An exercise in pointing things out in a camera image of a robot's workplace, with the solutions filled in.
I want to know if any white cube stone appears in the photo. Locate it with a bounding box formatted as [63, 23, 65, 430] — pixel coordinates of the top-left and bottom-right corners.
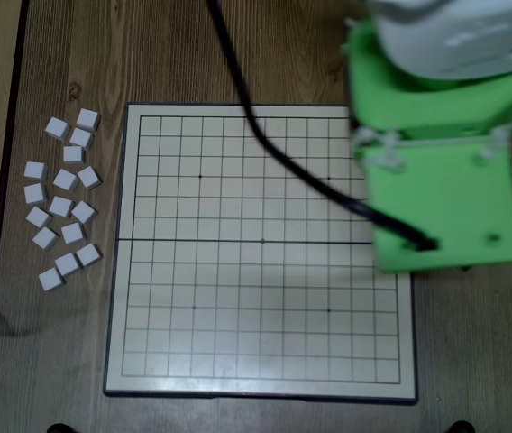
[38, 266, 66, 293]
[24, 205, 54, 230]
[32, 226, 60, 252]
[23, 161, 49, 181]
[23, 181, 49, 206]
[48, 195, 75, 219]
[75, 243, 104, 269]
[60, 221, 87, 246]
[77, 165, 104, 190]
[69, 127, 96, 151]
[70, 199, 99, 226]
[62, 144, 86, 165]
[51, 168, 80, 193]
[75, 107, 102, 133]
[53, 252, 81, 278]
[43, 116, 71, 142]

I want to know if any white zip tie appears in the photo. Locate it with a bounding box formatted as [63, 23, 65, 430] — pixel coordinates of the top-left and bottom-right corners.
[475, 124, 512, 164]
[353, 127, 407, 173]

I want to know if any white go board with grid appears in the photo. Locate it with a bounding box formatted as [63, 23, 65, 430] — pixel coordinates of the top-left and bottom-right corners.
[102, 102, 419, 406]

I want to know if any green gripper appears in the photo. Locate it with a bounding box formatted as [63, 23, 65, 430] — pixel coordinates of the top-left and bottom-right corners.
[344, 16, 512, 142]

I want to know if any thick black camera cable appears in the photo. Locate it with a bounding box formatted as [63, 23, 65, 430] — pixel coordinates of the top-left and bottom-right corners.
[206, 0, 441, 253]

